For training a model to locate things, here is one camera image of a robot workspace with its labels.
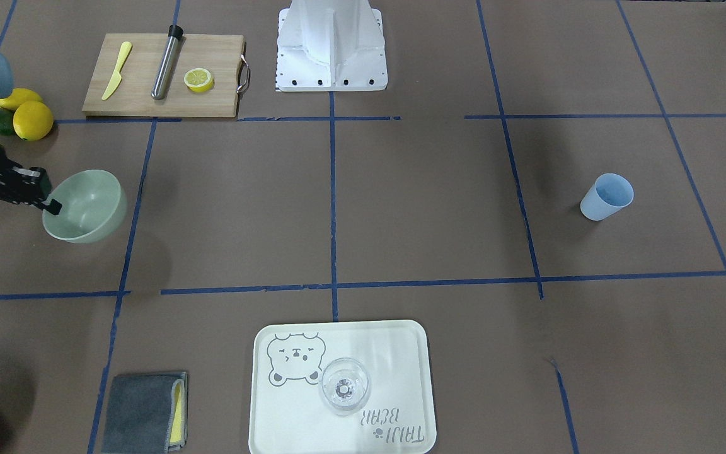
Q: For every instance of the green bowl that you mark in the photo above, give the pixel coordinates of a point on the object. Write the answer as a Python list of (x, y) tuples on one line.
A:
[(92, 206)]

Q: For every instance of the light blue cup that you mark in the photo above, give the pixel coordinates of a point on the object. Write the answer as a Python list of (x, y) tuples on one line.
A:
[(609, 194)]

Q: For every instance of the yellow lemon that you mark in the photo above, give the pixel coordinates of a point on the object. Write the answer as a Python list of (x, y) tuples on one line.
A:
[(32, 121), (18, 97)]

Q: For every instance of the steel muddler black tip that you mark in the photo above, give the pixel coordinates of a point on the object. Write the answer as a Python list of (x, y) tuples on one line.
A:
[(168, 61)]

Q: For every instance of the yellow plastic knife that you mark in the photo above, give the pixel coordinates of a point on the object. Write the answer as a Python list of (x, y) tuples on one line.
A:
[(117, 77)]

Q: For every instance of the half lemon slice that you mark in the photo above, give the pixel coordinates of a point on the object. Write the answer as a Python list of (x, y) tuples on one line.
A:
[(199, 80)]

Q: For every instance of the wooden cutting board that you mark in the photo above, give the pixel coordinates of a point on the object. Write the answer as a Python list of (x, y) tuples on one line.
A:
[(220, 54)]

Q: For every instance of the grey yellow folded cloth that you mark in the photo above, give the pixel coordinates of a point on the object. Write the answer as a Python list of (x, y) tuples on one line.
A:
[(147, 413)]

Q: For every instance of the cream bear tray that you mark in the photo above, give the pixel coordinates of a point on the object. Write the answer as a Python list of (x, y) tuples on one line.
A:
[(287, 412)]

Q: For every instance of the clear wine glass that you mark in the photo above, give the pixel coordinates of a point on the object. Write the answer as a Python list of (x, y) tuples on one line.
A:
[(345, 386)]

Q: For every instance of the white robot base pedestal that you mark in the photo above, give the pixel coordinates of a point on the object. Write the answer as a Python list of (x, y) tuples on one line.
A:
[(330, 46)]

